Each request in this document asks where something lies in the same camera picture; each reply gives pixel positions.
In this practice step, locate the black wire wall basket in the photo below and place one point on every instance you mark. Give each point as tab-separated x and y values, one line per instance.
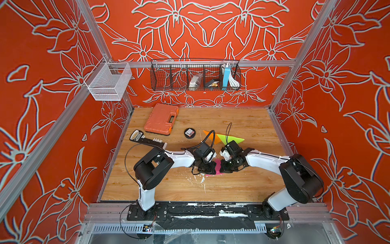
175	74

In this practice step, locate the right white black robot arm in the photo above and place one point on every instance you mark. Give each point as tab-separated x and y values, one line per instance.
301	181

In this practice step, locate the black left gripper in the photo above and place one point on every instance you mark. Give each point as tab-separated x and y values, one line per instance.
210	171

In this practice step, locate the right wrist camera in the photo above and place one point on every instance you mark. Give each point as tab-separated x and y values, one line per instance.
231	150

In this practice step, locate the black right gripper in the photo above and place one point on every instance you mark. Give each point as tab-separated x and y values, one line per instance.
223	169

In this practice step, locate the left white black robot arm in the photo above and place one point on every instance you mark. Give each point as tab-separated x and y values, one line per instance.
153	167

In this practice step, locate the black round tape disc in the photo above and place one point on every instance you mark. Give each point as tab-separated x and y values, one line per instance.
189	133

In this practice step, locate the orange plastic tool case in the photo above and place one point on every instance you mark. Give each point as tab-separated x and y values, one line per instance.
162	119

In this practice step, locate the clear plastic bag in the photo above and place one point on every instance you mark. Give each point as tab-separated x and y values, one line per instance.
195	82

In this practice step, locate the orange square paper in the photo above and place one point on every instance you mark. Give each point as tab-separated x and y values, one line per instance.
210	135

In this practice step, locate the clear plastic wall bin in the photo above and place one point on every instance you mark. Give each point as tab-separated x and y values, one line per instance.
109	84

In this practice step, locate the green square paper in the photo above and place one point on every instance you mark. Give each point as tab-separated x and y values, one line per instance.
226	139

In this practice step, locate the pink square paper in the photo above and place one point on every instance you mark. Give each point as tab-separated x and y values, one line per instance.
217	168

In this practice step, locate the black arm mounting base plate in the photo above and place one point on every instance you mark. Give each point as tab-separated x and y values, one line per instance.
163	210

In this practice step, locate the black small box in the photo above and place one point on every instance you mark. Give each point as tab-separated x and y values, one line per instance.
214	83

